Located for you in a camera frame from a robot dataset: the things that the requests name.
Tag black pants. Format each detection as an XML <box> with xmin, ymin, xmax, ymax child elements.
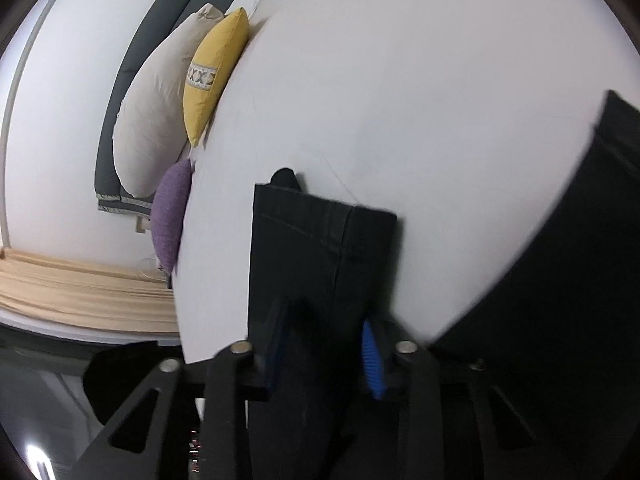
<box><xmin>247</xmin><ymin>89</ymin><xmax>640</xmax><ymax>480</ymax></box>

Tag purple cushion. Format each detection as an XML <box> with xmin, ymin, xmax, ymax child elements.
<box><xmin>150</xmin><ymin>158</ymin><xmax>194</xmax><ymax>276</ymax></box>

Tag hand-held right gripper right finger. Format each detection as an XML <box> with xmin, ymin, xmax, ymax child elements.
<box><xmin>360</xmin><ymin>317</ymin><xmax>556</xmax><ymax>480</ymax></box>

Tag beige pillow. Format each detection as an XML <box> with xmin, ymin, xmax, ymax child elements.
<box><xmin>112</xmin><ymin>3</ymin><xmax>226</xmax><ymax>199</ymax></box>

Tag beige curtain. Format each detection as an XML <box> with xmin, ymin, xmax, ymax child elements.
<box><xmin>0</xmin><ymin>247</ymin><xmax>181</xmax><ymax>335</ymax></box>

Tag white bed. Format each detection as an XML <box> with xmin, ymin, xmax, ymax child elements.
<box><xmin>172</xmin><ymin>0</ymin><xmax>640</xmax><ymax>367</ymax></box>

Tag yellow cushion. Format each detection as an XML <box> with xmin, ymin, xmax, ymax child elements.
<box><xmin>182</xmin><ymin>7</ymin><xmax>250</xmax><ymax>148</ymax></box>

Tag grey padded headboard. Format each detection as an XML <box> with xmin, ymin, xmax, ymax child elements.
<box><xmin>94</xmin><ymin>0</ymin><xmax>268</xmax><ymax>216</ymax></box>

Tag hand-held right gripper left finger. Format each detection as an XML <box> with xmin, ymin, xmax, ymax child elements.
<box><xmin>104</xmin><ymin>300</ymin><xmax>288</xmax><ymax>480</ymax></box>

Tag white pillow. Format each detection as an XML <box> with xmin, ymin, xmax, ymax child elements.
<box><xmin>224</xmin><ymin>0</ymin><xmax>276</xmax><ymax>26</ymax></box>

